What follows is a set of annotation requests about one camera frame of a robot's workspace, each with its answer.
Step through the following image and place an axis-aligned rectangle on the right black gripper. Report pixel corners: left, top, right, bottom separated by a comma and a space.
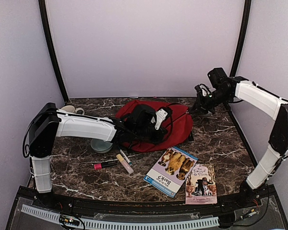
191, 88, 232, 114

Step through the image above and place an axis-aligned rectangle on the red student backpack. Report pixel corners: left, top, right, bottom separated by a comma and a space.
115, 100, 193, 152

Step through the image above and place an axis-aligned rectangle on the pink Shakespeare book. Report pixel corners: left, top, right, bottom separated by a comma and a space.
185, 164, 217, 205

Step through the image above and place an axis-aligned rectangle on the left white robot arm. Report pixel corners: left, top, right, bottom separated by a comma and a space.
22, 103, 172, 209

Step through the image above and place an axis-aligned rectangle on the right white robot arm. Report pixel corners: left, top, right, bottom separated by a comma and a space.
191, 76, 288, 190

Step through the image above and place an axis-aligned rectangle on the teal capped white marker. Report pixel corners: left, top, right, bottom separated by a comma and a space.
120, 149, 132, 165

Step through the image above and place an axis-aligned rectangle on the pale yellow highlighter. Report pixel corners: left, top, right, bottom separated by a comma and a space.
116, 154, 134, 174

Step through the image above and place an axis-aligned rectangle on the celadon bowl near left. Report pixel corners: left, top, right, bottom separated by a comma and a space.
90, 139, 113, 154

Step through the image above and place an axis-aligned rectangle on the dog cover book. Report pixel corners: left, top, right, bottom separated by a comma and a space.
144, 147, 198, 198

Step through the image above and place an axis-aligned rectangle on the pink black highlighter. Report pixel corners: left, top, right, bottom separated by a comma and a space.
94, 161, 117, 170

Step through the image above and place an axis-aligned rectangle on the cream patterned mug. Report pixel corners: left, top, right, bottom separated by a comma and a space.
61, 105, 84, 115

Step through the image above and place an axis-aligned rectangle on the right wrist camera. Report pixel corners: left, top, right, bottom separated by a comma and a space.
194, 68, 228, 96

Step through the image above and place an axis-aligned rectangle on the right black frame post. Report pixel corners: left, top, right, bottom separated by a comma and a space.
229, 0, 252, 77

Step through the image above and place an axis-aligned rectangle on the black frame post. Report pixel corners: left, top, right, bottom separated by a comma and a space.
38, 0, 69, 103
229, 0, 252, 77

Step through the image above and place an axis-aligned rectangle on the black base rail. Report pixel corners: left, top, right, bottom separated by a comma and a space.
15, 185, 276, 215

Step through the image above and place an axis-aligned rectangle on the white slotted cable duct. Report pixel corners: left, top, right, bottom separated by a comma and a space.
20, 205, 219, 230

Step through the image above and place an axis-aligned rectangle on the left black frame post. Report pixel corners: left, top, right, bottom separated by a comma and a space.
38, 0, 69, 103

